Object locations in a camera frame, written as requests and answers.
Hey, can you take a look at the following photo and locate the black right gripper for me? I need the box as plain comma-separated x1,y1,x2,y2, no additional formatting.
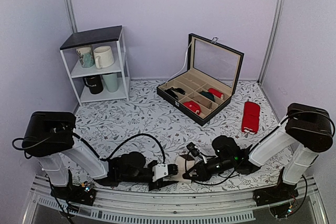
184,158,235,183

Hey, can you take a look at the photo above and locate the cream and brown striped sock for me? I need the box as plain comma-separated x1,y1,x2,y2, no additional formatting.
170,154,196,184

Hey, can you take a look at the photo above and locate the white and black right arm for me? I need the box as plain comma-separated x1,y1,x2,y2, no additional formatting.
182,103,335,201

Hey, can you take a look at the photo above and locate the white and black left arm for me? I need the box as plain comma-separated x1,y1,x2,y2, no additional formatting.
22,111,179,200

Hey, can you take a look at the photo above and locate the floral patterned table mat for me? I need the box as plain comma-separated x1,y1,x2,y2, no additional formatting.
62,79,292,193

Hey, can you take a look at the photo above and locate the red rolled sock front compartment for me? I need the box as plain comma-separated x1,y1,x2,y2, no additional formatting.
183,100,202,115

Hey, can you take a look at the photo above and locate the red rolled sock compartment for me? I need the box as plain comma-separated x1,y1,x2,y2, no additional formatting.
208,88,224,100
183,100,202,115

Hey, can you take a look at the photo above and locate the beige rolled sock in box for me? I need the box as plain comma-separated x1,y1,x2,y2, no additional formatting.
193,95,212,109

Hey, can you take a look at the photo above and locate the red folded sock on table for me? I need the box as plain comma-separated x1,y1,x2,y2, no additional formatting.
241,101,260,134

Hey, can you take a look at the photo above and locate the dark green sock in box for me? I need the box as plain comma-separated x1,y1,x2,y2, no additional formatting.
200,91,215,102

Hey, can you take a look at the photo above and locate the red rolled sock rear compartment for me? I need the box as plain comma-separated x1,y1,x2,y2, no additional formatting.
208,88,224,100

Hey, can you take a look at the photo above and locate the black sock in box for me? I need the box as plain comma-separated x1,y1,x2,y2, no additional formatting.
165,87,186,100

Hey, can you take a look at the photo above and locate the black compartment storage box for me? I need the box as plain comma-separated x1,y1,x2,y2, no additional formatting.
156,33,244,126

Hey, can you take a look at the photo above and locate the pale green tumbler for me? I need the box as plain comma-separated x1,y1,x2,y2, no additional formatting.
102,73,119,93

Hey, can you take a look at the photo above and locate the black ceramic mug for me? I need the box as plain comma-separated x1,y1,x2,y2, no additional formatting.
82,75,103,94

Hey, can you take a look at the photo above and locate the white ceramic mug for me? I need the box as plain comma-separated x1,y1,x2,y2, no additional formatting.
93,46,114,69

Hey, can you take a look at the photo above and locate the white shelf with black top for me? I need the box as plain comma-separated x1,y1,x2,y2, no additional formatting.
59,25,130,105

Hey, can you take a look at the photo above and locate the patterned teal ceramic cup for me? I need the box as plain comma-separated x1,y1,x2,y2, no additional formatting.
76,46,95,68

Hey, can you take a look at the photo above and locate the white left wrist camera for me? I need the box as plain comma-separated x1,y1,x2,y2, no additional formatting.
152,164,169,182

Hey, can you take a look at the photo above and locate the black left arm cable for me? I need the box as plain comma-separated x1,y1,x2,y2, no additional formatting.
12,129,166,164

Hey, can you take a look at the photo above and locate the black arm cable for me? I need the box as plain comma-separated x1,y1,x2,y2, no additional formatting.
183,111,335,186
12,129,166,164

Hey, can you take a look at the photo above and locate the aluminium table edge rail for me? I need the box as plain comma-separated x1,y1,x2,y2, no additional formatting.
22,175,329,224

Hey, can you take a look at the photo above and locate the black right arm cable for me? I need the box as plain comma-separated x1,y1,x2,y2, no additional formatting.
183,111,335,186

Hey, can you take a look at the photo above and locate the right aluminium corner post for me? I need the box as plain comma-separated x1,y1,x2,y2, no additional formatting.
258,0,285,86

